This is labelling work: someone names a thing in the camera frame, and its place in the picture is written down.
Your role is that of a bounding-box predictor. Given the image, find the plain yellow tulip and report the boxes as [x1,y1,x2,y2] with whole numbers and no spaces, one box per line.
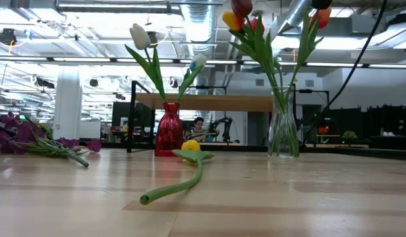
[139,139,214,206]

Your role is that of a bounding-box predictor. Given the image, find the white blue tulip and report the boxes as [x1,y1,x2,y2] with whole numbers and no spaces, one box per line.
[175,54,208,103]
[124,22,167,103]

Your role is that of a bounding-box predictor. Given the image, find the dark red tulip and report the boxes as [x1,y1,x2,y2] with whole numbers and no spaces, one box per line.
[231,0,293,157]

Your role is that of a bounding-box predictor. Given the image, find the orange yellow tulip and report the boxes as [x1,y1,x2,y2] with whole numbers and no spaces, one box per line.
[281,6,332,157]

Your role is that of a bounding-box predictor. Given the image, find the purple flower sprig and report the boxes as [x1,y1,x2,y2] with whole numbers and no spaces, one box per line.
[0,111,102,169]

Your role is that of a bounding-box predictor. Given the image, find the wooden shelf black legs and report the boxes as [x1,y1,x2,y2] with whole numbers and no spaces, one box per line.
[126,80,298,155]

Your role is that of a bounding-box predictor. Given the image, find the person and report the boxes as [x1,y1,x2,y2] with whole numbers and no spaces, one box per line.
[185,117,220,143]

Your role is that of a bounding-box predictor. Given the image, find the red glass vase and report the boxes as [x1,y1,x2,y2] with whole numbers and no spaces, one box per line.
[154,101,185,157]

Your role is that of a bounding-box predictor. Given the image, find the clear glass vase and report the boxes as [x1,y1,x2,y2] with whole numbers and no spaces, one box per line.
[268,86,300,159]

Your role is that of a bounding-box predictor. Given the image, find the long ceiling light bar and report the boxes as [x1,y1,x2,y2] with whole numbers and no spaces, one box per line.
[0,55,406,69]

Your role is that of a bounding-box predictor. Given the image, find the white pillar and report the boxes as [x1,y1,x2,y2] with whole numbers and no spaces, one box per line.
[53,67,82,140]

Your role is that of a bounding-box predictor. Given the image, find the small green plant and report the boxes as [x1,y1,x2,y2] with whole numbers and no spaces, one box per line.
[341,130,359,143]

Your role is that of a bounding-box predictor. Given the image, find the black partition panels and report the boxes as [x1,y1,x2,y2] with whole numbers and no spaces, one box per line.
[323,104,406,151]

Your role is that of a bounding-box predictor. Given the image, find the silver spiral air duct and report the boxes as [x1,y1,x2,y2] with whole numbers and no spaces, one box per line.
[181,0,218,86]
[270,0,326,63]

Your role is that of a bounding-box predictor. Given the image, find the black overhead camera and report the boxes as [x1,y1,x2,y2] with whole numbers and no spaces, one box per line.
[148,30,160,49]

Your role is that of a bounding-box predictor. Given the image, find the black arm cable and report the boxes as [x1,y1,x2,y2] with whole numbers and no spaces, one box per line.
[301,0,388,145]

